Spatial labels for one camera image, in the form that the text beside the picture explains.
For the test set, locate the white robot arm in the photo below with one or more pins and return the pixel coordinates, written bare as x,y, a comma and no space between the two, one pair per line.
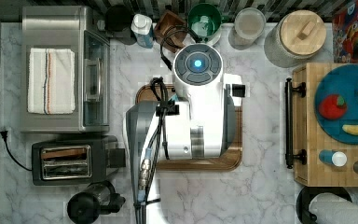
197,122

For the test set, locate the brown toast slice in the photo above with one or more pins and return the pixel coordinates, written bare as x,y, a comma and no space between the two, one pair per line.
63,153

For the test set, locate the wooden serving tray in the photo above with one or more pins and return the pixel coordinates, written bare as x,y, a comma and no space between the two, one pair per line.
228,161

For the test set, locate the dark wooden square box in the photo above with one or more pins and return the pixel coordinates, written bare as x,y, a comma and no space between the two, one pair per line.
169,20

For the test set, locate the white capped blue bottle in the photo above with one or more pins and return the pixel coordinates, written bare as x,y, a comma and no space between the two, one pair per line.
143,30

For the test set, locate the green mug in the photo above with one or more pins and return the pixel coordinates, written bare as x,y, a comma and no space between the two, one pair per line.
205,20

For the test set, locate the clear glass jar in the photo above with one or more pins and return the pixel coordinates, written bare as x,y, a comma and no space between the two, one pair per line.
249,24

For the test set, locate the black coffee grinder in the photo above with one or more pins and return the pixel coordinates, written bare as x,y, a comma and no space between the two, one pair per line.
97,199

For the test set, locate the stainless steel toaster oven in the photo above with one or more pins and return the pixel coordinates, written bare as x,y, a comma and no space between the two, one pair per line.
74,28

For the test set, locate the black two-slot toaster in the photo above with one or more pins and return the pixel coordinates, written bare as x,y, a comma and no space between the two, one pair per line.
103,157

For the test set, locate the white striped folded towel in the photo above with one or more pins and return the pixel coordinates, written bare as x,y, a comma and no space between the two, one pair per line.
51,82

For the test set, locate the grey canister wooden lid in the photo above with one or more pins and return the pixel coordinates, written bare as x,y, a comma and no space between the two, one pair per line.
296,38

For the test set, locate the red toy apple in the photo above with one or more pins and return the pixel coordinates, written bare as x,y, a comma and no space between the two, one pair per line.
332,107

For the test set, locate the blue shaker white cap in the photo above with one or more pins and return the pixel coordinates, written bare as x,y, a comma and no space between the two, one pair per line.
333,157

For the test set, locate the dark blue round plate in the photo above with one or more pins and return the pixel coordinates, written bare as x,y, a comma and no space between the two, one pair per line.
342,81

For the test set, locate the paper towel roll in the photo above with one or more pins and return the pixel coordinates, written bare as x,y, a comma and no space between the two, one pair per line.
332,209

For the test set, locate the colourful cereal box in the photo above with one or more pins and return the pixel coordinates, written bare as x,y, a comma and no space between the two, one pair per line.
345,34

